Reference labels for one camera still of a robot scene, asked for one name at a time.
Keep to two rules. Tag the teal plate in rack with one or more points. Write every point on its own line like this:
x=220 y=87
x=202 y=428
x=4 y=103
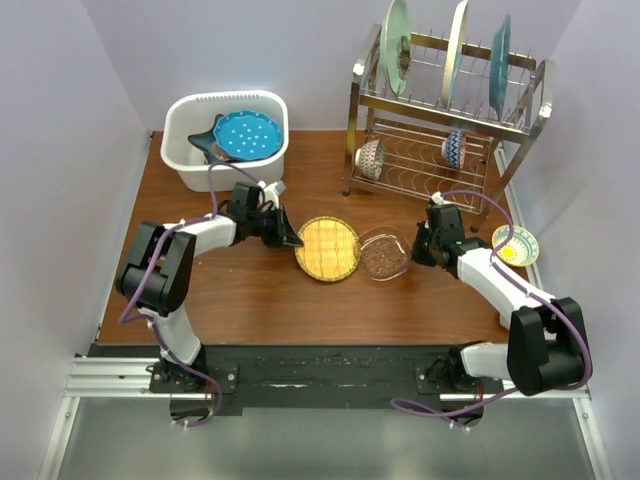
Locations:
x=499 y=65

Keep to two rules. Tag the teal star-shaped plate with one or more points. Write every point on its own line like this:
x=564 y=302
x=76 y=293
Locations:
x=207 y=144

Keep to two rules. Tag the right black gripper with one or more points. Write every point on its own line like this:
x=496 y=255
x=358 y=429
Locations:
x=417 y=255

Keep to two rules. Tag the brown patterned bowl in rack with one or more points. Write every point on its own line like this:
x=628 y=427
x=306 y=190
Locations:
x=369 y=159

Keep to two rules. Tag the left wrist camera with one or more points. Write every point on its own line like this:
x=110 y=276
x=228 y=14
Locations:
x=272 y=192

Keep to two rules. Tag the steel two-tier dish rack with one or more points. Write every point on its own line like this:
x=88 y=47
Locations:
x=413 y=125

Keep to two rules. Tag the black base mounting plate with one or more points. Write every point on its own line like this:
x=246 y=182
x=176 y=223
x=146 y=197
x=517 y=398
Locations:
x=228 y=379

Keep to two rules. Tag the blue zigzag bowl in rack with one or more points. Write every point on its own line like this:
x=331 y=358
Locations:
x=453 y=149

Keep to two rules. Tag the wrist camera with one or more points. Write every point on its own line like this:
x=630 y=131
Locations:
x=272 y=192
x=437 y=199

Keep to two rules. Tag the aluminium rail frame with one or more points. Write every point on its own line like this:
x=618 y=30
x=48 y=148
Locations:
x=99 y=377

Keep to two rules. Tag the blue yellow patterned bowl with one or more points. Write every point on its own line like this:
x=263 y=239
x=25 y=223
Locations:
x=521 y=250

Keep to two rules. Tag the clear glass dish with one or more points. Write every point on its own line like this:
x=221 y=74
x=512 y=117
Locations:
x=384 y=253

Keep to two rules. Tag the mint floral plate in rack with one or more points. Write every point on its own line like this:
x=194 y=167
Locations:
x=395 y=46

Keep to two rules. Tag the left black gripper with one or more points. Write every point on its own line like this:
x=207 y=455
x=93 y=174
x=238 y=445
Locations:
x=283 y=234

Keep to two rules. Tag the amber glass plate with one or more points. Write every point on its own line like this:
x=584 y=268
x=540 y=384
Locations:
x=331 y=250

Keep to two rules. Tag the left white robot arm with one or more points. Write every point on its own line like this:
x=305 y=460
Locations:
x=156 y=273

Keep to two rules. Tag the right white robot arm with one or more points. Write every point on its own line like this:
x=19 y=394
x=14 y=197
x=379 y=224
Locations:
x=547 y=345

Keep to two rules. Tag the cream plate in rack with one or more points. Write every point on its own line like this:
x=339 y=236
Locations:
x=454 y=53

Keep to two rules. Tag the white plastic bin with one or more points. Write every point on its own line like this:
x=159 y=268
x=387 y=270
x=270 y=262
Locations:
x=195 y=114

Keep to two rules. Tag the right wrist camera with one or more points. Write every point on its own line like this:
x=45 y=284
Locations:
x=437 y=199

